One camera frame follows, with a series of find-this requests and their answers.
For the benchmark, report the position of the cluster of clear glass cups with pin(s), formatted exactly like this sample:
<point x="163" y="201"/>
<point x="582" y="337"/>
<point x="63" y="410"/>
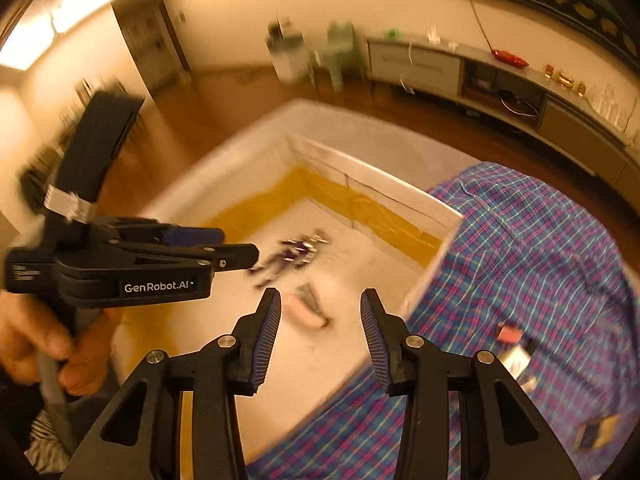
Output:
<point x="609" y="105"/>

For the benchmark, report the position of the green plastic chair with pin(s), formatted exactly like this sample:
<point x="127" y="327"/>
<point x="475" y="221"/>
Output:
<point x="340" y="47"/>

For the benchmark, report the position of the wooden door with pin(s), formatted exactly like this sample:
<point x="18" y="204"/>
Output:
<point x="150" y="45"/>

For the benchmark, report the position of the striped cloth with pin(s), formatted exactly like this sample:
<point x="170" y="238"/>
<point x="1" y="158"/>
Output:
<point x="47" y="440"/>

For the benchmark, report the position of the small green item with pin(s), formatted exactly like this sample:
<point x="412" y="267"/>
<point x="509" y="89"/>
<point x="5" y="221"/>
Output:
<point x="393" y="34"/>

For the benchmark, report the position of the white cardboard box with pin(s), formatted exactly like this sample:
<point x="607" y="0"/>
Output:
<point x="225" y="305"/>

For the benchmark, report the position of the blue plaid cloth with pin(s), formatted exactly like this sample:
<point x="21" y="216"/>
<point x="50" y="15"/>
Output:
<point x="500" y="260"/>

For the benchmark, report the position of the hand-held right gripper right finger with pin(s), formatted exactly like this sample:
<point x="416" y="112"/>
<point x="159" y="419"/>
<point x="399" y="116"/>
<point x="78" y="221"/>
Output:
<point x="373" y="331"/>

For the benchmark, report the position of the red ornament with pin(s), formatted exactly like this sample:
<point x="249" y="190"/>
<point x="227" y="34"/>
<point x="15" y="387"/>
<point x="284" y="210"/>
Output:
<point x="509" y="58"/>

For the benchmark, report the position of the long grey tv cabinet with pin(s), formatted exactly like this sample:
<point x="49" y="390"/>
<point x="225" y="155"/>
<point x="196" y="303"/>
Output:
<point x="500" y="77"/>

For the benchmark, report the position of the pink tube-shaped item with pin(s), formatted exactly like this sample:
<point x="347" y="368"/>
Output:
<point x="306" y="314"/>

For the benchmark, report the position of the wide amber glass jar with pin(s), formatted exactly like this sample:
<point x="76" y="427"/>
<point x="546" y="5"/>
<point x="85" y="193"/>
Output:
<point x="566" y="80"/>

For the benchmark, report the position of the ceiling light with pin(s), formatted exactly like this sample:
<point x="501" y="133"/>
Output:
<point x="45" y="40"/>

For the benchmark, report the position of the person's left hand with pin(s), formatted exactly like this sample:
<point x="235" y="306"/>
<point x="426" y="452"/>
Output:
<point x="30" y="332"/>

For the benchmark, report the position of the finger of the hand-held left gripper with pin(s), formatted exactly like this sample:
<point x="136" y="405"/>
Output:
<point x="195" y="235"/>
<point x="230" y="256"/>

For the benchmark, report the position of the small pink packet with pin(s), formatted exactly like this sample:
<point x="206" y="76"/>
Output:
<point x="508" y="334"/>

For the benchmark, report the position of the purple toy figure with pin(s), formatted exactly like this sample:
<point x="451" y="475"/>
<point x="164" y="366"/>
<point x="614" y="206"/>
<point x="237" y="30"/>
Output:
<point x="292" y="251"/>

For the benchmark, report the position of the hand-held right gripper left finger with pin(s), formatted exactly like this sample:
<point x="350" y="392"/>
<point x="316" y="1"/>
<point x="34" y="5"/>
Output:
<point x="267" y="331"/>

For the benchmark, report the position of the small white figurine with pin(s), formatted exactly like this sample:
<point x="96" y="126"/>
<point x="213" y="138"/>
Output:
<point x="434" y="35"/>

